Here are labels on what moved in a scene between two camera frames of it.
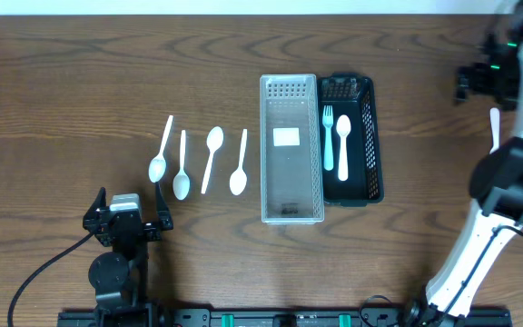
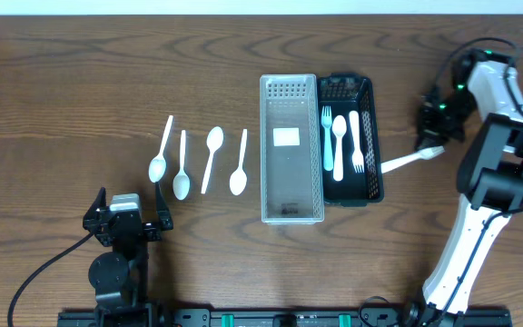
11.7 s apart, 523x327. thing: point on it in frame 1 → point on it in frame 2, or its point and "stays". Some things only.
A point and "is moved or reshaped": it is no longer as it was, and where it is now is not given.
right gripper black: [482, 84] → [433, 134]
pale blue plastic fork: [328, 119] stays
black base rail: [474, 318] stays
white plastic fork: [495, 117] is moved or reshaped
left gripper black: [125, 222] stays
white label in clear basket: [286, 136] stays
